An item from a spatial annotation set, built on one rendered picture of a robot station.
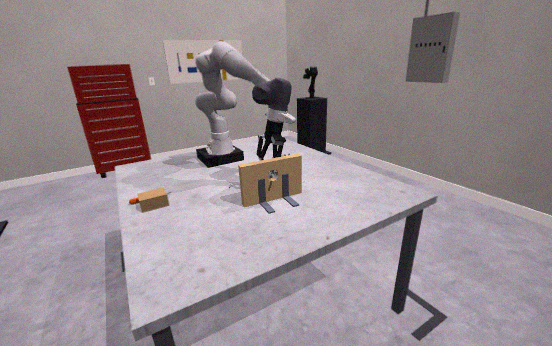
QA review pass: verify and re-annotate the tan cardboard box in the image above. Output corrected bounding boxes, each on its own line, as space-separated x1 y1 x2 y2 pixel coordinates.
137 187 169 213

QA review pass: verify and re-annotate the tan wooden slab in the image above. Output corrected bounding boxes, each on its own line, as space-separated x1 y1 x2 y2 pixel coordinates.
238 154 302 207

